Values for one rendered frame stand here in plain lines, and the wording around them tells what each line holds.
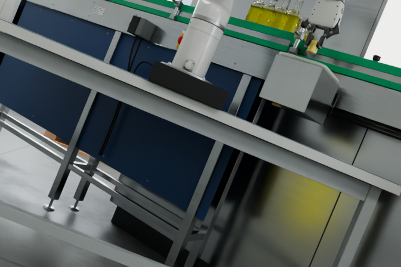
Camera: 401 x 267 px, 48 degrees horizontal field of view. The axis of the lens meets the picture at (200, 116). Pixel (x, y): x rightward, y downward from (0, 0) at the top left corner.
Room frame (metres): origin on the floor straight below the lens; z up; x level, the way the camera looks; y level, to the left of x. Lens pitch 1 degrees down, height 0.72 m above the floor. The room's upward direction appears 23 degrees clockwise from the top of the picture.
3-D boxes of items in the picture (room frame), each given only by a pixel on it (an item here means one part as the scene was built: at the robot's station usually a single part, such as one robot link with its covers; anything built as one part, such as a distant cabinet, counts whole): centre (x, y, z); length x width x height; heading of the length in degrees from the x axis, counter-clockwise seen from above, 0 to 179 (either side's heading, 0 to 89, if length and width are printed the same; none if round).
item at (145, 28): (2.02, 0.40, 0.96); 0.08 x 0.08 x 0.08; 58
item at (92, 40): (2.23, 0.46, 0.84); 1.59 x 0.18 x 0.18; 58
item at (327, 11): (1.57, -0.27, 1.21); 0.10 x 0.07 x 0.11; 59
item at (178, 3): (1.98, 0.29, 1.11); 0.07 x 0.04 x 0.13; 148
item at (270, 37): (2.17, 0.53, 1.10); 1.75 x 0.01 x 0.08; 58
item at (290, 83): (1.58, -0.30, 0.92); 0.27 x 0.17 x 0.15; 148
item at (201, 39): (1.51, 0.10, 0.90); 0.19 x 0.19 x 0.18
